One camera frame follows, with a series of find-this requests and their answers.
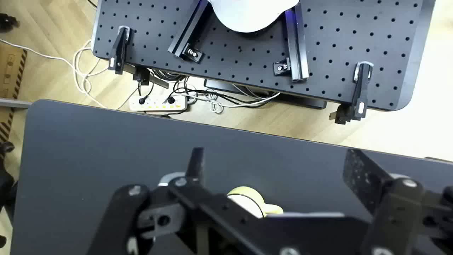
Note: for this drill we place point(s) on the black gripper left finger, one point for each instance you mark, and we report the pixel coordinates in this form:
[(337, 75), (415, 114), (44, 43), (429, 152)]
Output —
[(207, 208)]

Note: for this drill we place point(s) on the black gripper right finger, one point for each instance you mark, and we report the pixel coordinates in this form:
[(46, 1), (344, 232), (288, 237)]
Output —
[(401, 213)]

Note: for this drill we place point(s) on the yellow-green cup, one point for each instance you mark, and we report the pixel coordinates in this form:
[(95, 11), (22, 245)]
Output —
[(248, 199)]

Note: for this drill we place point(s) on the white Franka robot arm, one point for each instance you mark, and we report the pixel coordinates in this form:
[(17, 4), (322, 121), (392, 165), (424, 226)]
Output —
[(249, 15)]

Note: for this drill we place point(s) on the small black floor object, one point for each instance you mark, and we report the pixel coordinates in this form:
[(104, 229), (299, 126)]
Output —
[(7, 22)]

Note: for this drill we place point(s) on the white power strip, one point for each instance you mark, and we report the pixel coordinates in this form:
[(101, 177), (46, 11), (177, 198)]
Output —
[(157, 103)]

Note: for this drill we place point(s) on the black toggle clamp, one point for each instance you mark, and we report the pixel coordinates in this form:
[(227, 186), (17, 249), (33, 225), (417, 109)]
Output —
[(121, 48), (361, 90)]

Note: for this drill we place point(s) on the black box under breadboard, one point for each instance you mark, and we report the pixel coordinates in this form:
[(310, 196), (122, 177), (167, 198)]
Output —
[(302, 100)]

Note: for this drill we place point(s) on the black perforated breadboard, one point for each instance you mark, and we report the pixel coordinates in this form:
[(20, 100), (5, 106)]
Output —
[(354, 38)]

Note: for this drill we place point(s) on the black office chair base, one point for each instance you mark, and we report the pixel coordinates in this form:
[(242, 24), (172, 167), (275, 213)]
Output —
[(5, 179)]

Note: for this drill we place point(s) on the grey metal bar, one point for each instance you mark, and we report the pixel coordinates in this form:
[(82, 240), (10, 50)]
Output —
[(12, 104)]

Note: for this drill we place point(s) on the striped hazard tape board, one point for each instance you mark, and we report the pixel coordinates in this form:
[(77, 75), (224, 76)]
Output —
[(9, 76)]

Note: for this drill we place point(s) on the black aluminium rail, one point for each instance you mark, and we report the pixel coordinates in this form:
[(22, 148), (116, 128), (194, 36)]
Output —
[(298, 48), (189, 29)]

